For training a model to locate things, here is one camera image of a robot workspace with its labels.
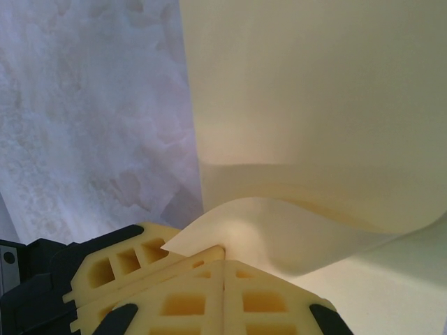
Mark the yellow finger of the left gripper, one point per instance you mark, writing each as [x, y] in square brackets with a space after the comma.
[82, 282]
[139, 284]

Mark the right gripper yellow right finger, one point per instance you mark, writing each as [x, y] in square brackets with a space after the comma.
[234, 289]

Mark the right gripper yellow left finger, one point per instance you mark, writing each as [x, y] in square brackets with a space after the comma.
[213, 289]

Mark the yellow paper sheet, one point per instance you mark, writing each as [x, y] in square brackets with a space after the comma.
[314, 104]

